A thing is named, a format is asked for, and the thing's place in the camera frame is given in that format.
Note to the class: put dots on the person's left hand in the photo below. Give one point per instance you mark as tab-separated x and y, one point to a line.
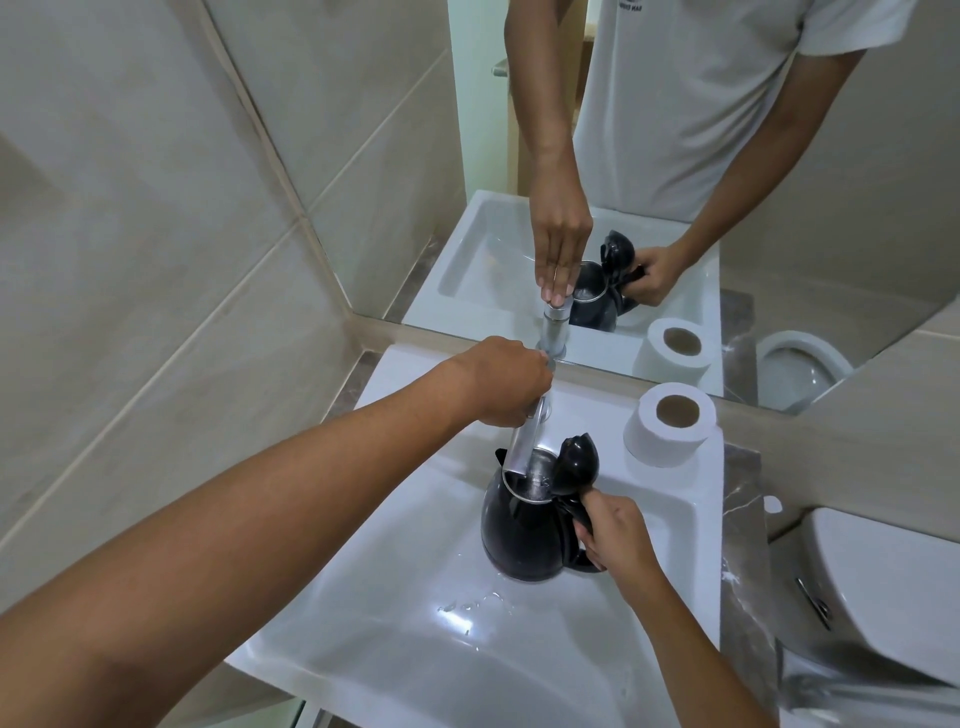
499	379

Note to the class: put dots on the person's right hand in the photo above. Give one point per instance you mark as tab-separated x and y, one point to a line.
622	536

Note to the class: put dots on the person's left fingers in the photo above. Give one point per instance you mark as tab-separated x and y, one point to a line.
538	382

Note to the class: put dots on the person's right thumb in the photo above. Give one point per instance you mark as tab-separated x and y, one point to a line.
609	501

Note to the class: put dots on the chrome faucet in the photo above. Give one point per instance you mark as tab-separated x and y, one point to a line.
521	446

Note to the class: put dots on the black electric kettle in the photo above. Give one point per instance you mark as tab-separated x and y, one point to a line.
525	540

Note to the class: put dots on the person's left forearm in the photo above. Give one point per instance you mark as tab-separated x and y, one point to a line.
225	540

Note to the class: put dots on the person's right forearm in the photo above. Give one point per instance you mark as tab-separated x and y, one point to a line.
690	652

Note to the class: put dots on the white toilet paper roll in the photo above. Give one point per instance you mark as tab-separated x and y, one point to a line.
667	431

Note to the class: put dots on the white ceramic sink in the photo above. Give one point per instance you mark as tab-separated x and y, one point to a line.
420	600

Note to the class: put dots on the chrome toilet flush lever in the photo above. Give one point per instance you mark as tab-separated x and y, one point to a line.
814	602

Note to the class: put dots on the wall mirror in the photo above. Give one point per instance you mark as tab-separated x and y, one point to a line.
825	225

